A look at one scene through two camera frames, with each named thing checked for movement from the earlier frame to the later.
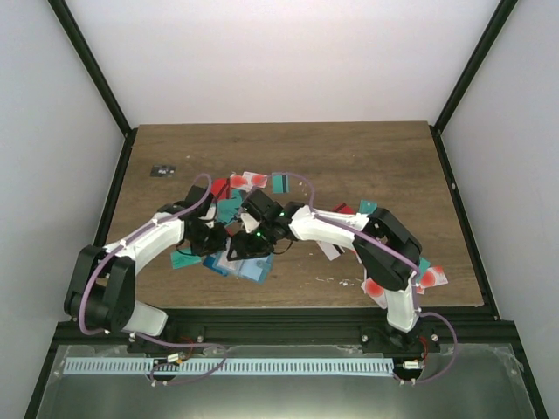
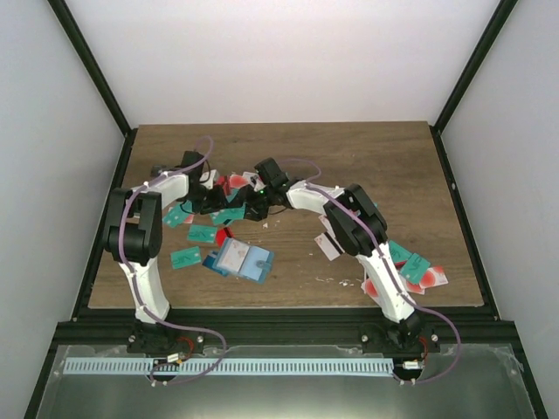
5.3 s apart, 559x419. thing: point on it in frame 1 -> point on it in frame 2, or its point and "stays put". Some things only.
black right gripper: (244, 246) -> (244, 195)
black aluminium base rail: (189, 331) stays put
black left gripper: (217, 245) -> (218, 203)
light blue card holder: (256, 269) stays put
